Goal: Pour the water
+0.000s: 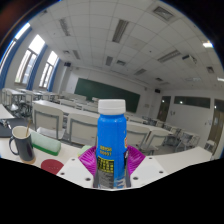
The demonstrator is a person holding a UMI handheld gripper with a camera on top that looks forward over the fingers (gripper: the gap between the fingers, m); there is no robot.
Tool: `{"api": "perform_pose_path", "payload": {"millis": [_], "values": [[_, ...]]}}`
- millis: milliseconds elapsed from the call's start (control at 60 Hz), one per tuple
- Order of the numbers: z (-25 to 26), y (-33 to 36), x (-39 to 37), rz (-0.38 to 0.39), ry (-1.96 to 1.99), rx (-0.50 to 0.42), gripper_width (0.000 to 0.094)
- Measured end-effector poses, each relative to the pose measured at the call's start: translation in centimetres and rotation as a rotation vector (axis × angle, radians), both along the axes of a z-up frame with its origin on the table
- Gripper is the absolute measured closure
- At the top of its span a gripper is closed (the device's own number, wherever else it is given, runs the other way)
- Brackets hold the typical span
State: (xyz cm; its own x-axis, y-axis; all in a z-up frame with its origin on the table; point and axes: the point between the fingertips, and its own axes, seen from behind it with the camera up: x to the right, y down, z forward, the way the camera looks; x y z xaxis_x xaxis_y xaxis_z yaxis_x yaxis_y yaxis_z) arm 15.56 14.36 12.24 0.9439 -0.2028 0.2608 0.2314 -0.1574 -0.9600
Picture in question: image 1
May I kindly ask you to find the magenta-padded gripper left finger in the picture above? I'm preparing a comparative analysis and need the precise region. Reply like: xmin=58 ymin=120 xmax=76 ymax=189
xmin=56 ymin=145 xmax=99 ymax=189

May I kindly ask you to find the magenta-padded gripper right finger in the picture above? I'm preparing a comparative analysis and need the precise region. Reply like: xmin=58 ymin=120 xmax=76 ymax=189
xmin=125 ymin=145 xmax=168 ymax=189

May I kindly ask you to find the blue drink bottle white cap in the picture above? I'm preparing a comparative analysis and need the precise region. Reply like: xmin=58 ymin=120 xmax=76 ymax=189
xmin=92 ymin=98 xmax=132 ymax=190

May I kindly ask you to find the flat round red coaster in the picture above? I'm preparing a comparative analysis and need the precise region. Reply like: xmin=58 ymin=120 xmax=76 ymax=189
xmin=40 ymin=158 xmax=65 ymax=175

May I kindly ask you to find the green and white sponge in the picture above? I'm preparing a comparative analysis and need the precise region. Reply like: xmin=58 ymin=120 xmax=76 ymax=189
xmin=29 ymin=130 xmax=62 ymax=157

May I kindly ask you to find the group of classroom desks and chairs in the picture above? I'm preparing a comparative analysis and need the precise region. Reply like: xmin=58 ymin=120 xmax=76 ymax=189
xmin=0 ymin=87 xmax=218 ymax=156

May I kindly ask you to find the dark mug with cork base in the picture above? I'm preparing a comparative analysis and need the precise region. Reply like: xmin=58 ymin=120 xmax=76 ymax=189
xmin=8 ymin=125 xmax=37 ymax=165

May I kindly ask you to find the wooden stick in mug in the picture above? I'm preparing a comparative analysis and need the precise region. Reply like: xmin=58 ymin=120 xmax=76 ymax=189
xmin=25 ymin=119 xmax=33 ymax=138

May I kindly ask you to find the dark classroom door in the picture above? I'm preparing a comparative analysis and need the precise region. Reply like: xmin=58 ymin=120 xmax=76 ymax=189
xmin=157 ymin=95 xmax=172 ymax=123

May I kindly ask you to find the brown wooden door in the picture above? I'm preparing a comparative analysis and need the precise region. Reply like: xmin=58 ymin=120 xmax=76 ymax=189
xmin=208 ymin=108 xmax=224 ymax=148

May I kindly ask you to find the dark transom window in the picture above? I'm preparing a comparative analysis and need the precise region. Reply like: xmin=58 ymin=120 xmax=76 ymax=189
xmin=173 ymin=95 xmax=212 ymax=109

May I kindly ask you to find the green chalkboard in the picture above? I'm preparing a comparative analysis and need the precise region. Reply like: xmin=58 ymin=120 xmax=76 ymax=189
xmin=73 ymin=77 xmax=141 ymax=113

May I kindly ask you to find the blue curtain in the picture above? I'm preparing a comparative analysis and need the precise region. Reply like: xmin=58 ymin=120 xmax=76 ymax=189
xmin=48 ymin=58 xmax=61 ymax=93
xmin=0 ymin=26 xmax=33 ymax=89
xmin=26 ymin=53 xmax=48 ymax=91

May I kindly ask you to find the classroom window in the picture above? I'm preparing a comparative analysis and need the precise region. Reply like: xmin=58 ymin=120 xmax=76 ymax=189
xmin=39 ymin=50 xmax=59 ymax=88
xmin=0 ymin=22 xmax=31 ymax=68
xmin=14 ymin=34 xmax=46 ymax=84

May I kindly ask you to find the group of ceiling lights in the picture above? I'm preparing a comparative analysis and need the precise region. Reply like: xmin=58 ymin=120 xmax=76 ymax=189
xmin=13 ymin=4 xmax=224 ymax=83

